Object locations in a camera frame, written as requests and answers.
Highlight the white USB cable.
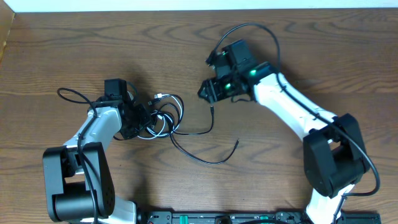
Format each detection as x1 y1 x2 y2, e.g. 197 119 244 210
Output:
136 92 183 140

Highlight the black USB cable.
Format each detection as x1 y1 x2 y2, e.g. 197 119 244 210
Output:
146 93 240 165

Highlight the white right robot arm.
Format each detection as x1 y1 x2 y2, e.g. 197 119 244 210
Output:
198 40 370 223

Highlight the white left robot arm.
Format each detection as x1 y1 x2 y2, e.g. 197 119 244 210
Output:
42 78 152 223

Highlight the brown cardboard sheet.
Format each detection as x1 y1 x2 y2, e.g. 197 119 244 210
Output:
0 0 15 60

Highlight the white back wall board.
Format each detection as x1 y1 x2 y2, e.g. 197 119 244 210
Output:
4 0 397 12

